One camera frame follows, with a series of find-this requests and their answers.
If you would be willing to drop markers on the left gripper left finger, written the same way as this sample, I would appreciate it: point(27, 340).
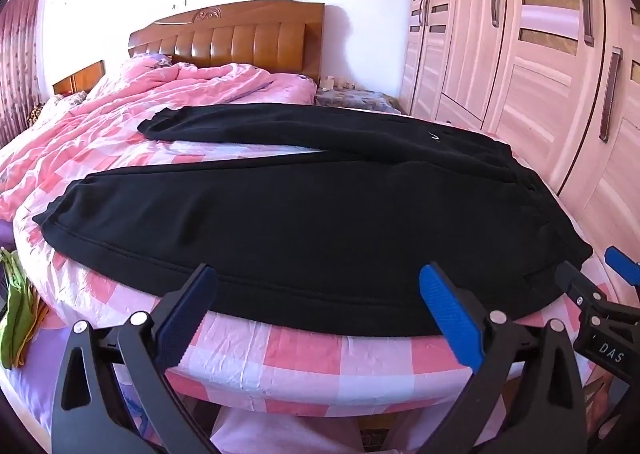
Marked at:
point(91, 416)

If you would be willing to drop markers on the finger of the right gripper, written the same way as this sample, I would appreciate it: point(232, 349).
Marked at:
point(620, 263)
point(587, 296)

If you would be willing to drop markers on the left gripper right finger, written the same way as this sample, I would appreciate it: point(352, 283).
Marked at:
point(548, 412)

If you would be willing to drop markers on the black pants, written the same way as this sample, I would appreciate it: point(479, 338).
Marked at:
point(330, 237)

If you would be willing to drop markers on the green cloth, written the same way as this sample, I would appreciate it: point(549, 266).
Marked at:
point(25, 312)

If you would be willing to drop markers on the light wooden wardrobe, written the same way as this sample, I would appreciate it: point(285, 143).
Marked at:
point(558, 80)

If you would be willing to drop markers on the pink quilt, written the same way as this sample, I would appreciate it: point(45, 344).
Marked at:
point(130, 108)

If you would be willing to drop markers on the floral nightstand cover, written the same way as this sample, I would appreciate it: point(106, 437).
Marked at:
point(358, 99)

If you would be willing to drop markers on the maroon patterned curtain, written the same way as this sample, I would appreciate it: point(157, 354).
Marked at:
point(19, 80)

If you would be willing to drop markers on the brown wooden nightstand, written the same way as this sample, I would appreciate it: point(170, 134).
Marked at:
point(82, 80)

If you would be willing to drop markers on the brown wooden headboard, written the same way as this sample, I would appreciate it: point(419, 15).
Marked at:
point(280, 36)

